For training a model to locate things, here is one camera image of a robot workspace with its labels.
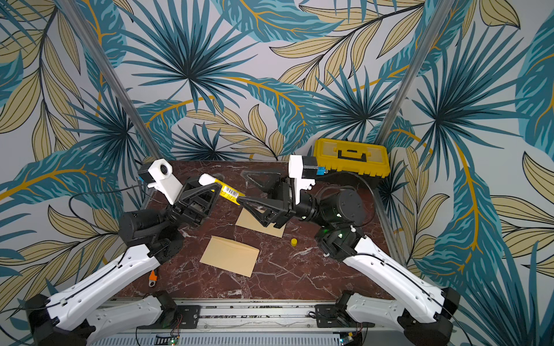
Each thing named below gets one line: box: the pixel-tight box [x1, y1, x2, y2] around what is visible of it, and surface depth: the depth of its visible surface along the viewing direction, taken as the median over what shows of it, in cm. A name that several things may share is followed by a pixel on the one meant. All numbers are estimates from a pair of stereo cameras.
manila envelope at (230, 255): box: [199, 234, 261, 278], surface depth 89 cm
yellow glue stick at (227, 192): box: [198, 173, 246, 206], surface depth 43 cm
